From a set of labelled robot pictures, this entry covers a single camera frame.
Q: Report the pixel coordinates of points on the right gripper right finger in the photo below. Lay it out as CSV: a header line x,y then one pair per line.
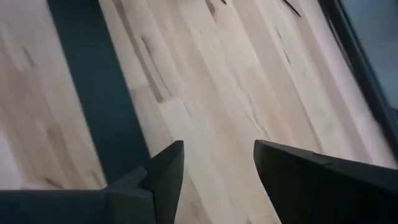
x,y
311,193

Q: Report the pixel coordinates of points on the black duct cover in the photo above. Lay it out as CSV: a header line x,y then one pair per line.
x,y
93,77

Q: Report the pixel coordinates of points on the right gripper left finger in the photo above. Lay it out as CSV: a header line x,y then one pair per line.
x,y
161,186

